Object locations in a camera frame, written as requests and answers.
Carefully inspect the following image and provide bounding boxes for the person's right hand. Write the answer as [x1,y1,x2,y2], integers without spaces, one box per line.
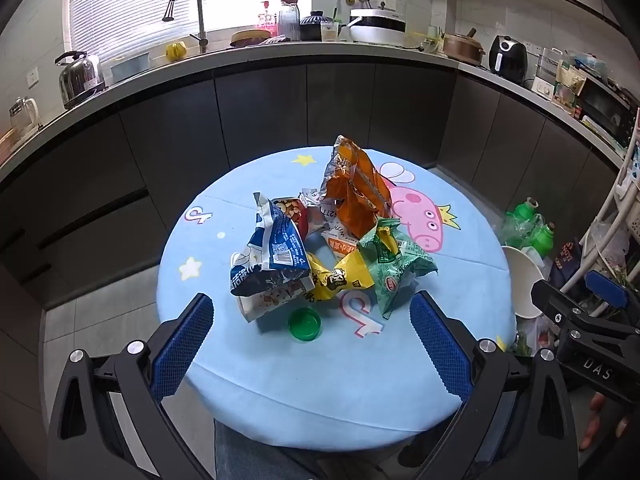
[577,392,632,453]

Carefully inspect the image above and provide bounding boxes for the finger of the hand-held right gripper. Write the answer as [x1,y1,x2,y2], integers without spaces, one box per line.
[585,270,630,311]
[531,280,596,328]

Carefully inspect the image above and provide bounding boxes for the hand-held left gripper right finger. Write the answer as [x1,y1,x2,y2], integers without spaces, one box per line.
[397,290,583,480]

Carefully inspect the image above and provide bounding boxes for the dark kitchen cabinets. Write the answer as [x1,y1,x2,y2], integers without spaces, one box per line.
[0,52,626,311]

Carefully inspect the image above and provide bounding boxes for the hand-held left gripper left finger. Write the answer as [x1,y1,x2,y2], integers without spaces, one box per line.
[47,292,216,480]

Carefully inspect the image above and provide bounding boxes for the brown lidded pot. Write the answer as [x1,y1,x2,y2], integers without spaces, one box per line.
[442,30,486,66]

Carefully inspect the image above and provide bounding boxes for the round table with cartoon cloth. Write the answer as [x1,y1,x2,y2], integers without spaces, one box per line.
[156,146,517,451]

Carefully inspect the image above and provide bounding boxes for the glass pitcher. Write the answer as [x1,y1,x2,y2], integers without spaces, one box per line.
[9,97,43,133]

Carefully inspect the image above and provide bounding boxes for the pale blue basin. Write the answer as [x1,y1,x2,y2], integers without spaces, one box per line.
[109,52,151,85]

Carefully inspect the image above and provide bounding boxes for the white rice cooker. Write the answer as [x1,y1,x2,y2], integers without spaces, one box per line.
[347,7,407,46]

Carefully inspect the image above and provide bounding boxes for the steel kitchen faucet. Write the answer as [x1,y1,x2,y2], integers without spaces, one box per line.
[161,0,209,55]

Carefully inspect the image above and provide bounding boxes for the clear plastic bag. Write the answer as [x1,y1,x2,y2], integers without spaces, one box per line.
[499,205,541,252]

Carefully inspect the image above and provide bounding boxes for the silver white snack wrapper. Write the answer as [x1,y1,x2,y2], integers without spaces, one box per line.
[299,187,341,236]

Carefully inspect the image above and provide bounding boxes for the glass jar with red lid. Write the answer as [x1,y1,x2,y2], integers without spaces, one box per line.
[277,0,302,41]

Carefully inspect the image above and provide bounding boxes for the yellow snack bag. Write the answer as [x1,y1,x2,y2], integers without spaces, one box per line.
[305,250,376,303]

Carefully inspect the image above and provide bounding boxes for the round wooden board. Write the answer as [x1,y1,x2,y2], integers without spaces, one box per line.
[230,27,273,49]

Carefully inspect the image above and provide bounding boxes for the dark lidded pot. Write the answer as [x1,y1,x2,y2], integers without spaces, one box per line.
[299,10,332,42]

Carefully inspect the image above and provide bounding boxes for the steel kettle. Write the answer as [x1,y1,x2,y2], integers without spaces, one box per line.
[54,51,106,110]

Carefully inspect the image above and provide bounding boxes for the green snack bag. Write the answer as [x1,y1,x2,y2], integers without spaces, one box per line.
[357,217,438,321]

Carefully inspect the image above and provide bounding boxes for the orange snack bag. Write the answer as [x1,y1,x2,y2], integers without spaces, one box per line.
[320,135,392,238]

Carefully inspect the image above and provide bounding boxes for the beige plastic storage rack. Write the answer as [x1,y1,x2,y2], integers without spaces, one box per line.
[560,110,640,301]

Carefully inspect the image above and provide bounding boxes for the white and orange snack wrapper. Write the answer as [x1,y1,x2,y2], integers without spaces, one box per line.
[320,227,363,259]

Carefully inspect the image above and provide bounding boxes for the blue and white snack bag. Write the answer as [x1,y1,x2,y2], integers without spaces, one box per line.
[230,192,317,323]

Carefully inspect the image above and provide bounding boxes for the red nut bag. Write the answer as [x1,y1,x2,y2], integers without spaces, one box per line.
[272,197,311,238]

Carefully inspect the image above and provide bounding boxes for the black air fryer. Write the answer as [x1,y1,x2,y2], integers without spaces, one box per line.
[488,35,529,83]

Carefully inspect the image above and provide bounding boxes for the white countertop appliance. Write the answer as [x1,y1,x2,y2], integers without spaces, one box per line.
[531,47,564,101]

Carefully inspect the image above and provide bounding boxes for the green bottle cap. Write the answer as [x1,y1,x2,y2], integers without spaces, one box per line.
[289,307,322,343]

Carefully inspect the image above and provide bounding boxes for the person's blue jeans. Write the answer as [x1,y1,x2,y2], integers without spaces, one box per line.
[214,417,321,480]

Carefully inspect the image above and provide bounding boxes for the black microwave oven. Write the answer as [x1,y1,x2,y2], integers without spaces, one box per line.
[580,77,639,148]

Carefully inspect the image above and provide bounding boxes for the white round bin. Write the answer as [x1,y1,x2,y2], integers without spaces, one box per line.
[500,246,546,320]

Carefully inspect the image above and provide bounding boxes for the pink pump bottle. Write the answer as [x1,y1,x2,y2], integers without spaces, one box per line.
[256,1,279,32]

